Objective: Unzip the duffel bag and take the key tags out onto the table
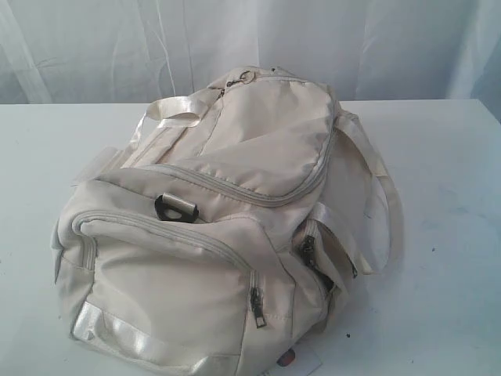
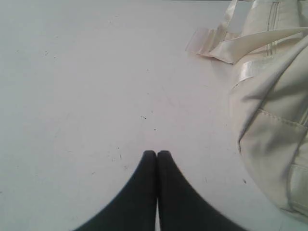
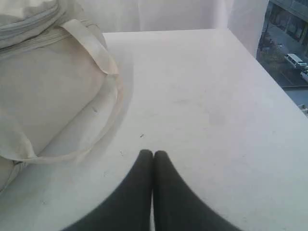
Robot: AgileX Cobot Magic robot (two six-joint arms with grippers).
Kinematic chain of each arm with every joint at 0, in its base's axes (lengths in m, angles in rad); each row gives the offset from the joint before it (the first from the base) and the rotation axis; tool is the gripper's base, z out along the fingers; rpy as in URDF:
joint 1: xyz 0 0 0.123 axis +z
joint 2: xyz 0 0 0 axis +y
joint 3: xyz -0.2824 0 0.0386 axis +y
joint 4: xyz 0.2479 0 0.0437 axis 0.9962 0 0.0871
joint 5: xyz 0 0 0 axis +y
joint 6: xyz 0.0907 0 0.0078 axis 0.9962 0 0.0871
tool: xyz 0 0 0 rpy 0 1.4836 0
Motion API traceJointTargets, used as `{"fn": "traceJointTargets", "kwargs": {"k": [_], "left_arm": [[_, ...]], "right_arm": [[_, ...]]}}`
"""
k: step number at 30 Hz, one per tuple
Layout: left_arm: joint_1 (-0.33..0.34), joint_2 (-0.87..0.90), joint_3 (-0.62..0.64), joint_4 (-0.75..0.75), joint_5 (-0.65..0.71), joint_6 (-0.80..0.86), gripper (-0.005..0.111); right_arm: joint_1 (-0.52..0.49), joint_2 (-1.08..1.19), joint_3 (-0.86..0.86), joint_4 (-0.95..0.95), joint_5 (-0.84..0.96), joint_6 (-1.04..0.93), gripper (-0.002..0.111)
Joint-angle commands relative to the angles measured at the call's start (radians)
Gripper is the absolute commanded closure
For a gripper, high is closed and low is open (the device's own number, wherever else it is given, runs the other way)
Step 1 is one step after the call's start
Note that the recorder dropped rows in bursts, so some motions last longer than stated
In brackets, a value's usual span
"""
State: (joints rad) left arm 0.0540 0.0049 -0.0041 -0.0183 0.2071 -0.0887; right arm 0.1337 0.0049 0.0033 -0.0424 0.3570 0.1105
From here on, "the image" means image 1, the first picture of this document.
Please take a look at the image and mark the white backdrop curtain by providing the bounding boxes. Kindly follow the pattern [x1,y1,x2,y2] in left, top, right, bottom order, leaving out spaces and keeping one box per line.
[1,1,500,112]

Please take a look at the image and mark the metal key ring zipper pull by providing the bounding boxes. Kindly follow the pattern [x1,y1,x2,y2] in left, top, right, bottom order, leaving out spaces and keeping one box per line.
[225,70,256,88]

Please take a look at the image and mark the cream white duffel bag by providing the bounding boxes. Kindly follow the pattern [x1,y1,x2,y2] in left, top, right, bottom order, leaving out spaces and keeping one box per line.
[52,67,403,375]

